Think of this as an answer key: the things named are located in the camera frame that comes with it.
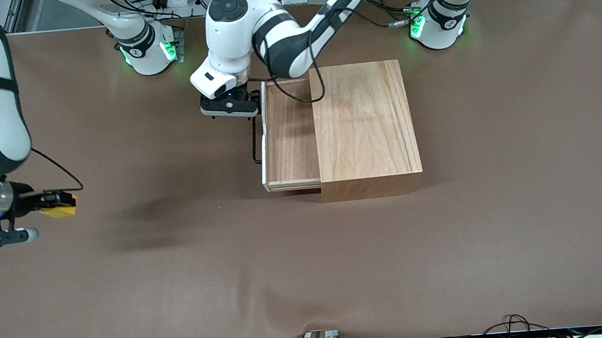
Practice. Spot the aluminium frame strut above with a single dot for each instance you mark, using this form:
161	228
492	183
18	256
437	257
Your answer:
15	14

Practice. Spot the brown table cover mat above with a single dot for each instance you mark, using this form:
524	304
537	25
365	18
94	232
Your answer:
181	286

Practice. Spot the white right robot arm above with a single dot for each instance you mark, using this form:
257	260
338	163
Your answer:
1	80

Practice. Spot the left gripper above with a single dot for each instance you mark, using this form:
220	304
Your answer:
242	93

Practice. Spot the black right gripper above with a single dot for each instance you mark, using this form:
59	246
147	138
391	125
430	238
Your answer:
25	203

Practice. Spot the wooden drawer cabinet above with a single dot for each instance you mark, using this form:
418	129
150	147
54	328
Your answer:
368	131

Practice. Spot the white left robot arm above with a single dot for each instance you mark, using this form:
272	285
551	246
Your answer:
280	36

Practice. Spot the yellow cube block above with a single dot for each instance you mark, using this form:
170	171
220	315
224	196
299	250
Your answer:
60	212

